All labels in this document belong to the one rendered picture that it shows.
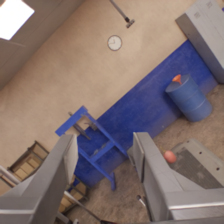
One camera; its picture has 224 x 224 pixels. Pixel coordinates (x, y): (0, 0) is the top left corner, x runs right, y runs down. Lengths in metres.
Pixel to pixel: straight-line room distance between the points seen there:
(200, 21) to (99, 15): 2.02
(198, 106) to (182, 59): 1.19
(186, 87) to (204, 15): 1.42
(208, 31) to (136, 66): 1.57
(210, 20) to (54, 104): 3.73
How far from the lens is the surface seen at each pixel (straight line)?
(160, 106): 4.06
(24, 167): 4.55
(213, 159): 1.02
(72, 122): 3.49
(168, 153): 1.10
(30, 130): 4.46
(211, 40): 3.87
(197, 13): 3.79
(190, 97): 3.46
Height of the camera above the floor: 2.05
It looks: 12 degrees down
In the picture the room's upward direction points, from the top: 43 degrees counter-clockwise
